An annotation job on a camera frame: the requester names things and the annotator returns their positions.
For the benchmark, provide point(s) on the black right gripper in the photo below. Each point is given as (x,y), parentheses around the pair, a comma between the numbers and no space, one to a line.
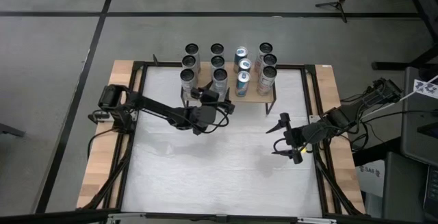
(306,134)

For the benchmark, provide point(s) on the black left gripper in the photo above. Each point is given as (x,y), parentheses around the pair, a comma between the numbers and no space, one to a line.
(202,114)

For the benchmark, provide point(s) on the tall silver blue can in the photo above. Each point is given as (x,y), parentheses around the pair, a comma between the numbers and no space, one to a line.
(242,85)

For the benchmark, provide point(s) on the Celsius can orange print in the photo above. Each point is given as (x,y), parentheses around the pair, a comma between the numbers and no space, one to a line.
(189,60)
(187,80)
(191,48)

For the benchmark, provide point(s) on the small silver can blue text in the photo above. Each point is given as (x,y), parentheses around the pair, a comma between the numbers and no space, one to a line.
(244,64)

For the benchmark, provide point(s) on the Celsius can red print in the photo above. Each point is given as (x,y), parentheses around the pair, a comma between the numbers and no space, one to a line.
(270,59)
(267,80)
(265,50)

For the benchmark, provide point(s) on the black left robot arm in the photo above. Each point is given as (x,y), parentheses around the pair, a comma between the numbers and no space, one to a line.
(150,105)

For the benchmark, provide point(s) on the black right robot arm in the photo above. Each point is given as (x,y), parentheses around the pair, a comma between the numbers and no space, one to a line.
(359,111)

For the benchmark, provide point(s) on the silver mounting plate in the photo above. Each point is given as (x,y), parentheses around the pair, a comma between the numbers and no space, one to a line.
(313,118)
(134,116)

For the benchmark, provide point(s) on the wooden shelf black legs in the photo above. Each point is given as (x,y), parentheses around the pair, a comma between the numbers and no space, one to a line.
(255,97)

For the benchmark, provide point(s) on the white table cover sheet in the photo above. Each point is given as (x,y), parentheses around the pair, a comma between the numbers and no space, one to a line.
(222,183)

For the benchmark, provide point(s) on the white labelled box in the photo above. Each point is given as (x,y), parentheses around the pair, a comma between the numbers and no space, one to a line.
(371,174)

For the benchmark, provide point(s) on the grey equipment cabinet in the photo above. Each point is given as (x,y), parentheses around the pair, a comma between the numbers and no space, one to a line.
(414,138)

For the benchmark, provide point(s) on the dark grey box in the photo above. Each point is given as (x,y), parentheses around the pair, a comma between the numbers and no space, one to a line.
(403,189)

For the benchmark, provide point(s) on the black screen device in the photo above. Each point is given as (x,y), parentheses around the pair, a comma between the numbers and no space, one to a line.
(429,129)

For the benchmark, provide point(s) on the black tripod stand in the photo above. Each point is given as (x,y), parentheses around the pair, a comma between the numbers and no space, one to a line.
(337,3)

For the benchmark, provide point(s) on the white tag blue print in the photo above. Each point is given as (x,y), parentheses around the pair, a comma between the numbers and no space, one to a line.
(426,88)

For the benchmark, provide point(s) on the black keypad device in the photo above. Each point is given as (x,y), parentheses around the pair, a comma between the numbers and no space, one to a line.
(433,189)

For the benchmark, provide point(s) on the grey furniture foot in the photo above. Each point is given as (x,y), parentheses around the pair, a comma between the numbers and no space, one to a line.
(12,130)

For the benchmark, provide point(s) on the black aluminium table frame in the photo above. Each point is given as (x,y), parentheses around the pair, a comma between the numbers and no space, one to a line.
(318,183)

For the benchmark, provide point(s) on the black desk leg frame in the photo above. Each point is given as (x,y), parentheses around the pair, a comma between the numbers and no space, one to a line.
(393,65)

